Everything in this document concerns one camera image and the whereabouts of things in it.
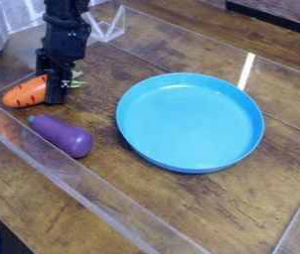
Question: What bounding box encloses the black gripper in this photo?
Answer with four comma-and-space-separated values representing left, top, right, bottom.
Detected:
37, 0, 92, 104

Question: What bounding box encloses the orange toy carrot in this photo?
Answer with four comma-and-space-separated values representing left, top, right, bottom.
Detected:
2, 70, 85, 108

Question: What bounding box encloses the blue round tray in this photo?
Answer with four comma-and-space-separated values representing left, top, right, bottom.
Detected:
116, 72, 264, 174

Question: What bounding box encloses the white sheer curtain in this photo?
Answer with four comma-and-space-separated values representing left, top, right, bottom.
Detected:
0, 0, 108, 51

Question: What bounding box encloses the purple toy eggplant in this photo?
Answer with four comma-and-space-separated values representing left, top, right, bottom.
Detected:
29, 113, 93, 158

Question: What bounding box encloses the dark bar at back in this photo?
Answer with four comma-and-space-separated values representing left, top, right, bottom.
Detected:
225, 0, 300, 33

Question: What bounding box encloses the clear acrylic enclosure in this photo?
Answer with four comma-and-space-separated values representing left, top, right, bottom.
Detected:
0, 0, 300, 254

